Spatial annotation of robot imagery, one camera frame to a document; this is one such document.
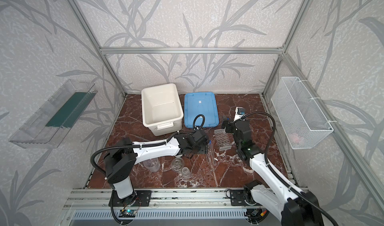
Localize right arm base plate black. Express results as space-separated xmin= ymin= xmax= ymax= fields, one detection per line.
xmin=226 ymin=189 xmax=256 ymax=207

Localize clear acrylic test tube rack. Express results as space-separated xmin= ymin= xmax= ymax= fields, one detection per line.
xmin=214 ymin=129 xmax=232 ymax=151

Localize clear plastic measuring cup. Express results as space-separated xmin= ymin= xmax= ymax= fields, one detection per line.
xmin=143 ymin=158 xmax=161 ymax=173

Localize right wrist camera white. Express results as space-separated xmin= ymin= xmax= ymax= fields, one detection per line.
xmin=234 ymin=107 xmax=246 ymax=122

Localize blue plastic bin lid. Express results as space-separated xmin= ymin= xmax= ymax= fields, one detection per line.
xmin=184 ymin=92 xmax=219 ymax=129

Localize clear wall shelf green mat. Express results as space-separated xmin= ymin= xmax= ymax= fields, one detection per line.
xmin=9 ymin=79 xmax=98 ymax=149

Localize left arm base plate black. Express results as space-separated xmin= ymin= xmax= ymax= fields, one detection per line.
xmin=109 ymin=190 xmax=152 ymax=207

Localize pink object in basket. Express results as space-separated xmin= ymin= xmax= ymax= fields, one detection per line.
xmin=289 ymin=133 xmax=304 ymax=145

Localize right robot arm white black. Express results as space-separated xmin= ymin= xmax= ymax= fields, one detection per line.
xmin=222 ymin=107 xmax=338 ymax=226

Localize green circuit board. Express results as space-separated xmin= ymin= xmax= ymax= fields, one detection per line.
xmin=119 ymin=210 xmax=138 ymax=218

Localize small clear glass beaker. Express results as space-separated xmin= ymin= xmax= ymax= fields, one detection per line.
xmin=181 ymin=167 xmax=191 ymax=179

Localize clear glass flask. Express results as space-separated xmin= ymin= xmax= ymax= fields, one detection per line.
xmin=171 ymin=158 xmax=185 ymax=172

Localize white wire mesh basket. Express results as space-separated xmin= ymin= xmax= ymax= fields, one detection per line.
xmin=271 ymin=77 xmax=334 ymax=150

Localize white plastic storage bin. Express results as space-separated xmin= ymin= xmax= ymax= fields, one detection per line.
xmin=141 ymin=83 xmax=184 ymax=137

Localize right circuit board with wires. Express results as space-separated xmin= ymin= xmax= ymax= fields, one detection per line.
xmin=245 ymin=209 xmax=269 ymax=220

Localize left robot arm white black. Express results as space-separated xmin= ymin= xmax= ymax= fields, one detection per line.
xmin=90 ymin=114 xmax=210 ymax=200

